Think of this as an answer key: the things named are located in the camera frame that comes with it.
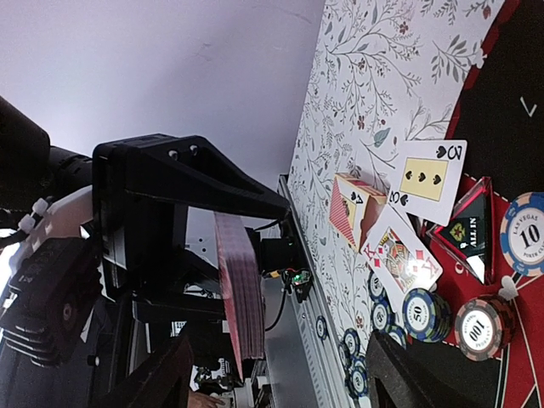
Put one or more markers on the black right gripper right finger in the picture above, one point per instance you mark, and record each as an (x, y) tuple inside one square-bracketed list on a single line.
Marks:
[(396, 380)]

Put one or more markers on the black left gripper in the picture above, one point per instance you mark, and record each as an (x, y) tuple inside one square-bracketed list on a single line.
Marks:
[(137, 185)]

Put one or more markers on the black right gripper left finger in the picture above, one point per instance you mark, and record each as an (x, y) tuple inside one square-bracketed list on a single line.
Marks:
[(163, 380)]

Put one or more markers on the green chip cluster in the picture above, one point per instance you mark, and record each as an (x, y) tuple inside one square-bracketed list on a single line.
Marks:
[(357, 382), (359, 361)]

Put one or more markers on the green chip front cluster top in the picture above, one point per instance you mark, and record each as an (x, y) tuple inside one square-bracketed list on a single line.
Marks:
[(359, 361)]

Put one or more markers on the green chip table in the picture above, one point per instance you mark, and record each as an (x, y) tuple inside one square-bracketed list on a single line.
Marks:
[(382, 316), (397, 333)]

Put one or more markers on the green chip stack seat six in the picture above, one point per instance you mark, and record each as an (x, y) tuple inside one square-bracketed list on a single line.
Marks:
[(427, 316)]

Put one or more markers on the red backed card deck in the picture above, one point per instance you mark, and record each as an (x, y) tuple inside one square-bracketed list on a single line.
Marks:
[(241, 288)]

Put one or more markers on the king of diamonds card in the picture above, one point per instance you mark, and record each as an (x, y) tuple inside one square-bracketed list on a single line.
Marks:
[(398, 257)]

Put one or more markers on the triangular all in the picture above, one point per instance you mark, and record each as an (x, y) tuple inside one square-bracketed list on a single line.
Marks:
[(468, 237)]

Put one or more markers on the red playing card deck box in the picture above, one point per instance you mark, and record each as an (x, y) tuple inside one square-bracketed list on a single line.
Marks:
[(355, 207)]

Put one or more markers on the blue chip stack seat seven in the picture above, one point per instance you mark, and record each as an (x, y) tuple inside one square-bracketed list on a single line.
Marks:
[(521, 234)]

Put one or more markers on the three of spades card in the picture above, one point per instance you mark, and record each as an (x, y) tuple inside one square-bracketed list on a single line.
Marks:
[(426, 178)]

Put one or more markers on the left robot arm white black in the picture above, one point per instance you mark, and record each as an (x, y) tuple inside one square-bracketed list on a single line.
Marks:
[(29, 169)]

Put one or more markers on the person in red shirt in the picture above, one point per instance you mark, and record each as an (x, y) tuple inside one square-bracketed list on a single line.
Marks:
[(199, 400)]

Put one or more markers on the round red black poker mat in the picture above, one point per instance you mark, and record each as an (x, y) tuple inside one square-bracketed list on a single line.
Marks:
[(500, 115)]

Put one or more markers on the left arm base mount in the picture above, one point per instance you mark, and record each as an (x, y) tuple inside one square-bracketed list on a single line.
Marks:
[(283, 257)]

